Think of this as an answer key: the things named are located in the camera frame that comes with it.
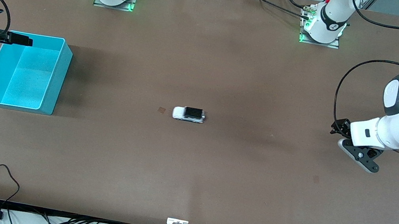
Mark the short black table cable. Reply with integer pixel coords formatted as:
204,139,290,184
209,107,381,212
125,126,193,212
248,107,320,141
277,0,314,11

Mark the thin black looped cable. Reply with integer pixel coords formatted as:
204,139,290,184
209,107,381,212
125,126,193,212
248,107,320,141
0,164,23,219

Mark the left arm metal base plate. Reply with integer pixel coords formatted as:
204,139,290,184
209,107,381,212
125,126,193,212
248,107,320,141
298,6,345,49

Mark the teal plastic storage bin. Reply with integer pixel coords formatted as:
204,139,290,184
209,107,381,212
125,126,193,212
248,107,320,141
0,28,75,118

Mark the long black table cable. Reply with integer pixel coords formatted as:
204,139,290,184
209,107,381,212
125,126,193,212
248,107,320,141
234,0,315,22

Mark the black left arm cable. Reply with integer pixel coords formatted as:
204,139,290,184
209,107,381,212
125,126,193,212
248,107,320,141
330,0,399,140

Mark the white jeep toy black roof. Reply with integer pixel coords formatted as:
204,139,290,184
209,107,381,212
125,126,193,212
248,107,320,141
171,104,207,124

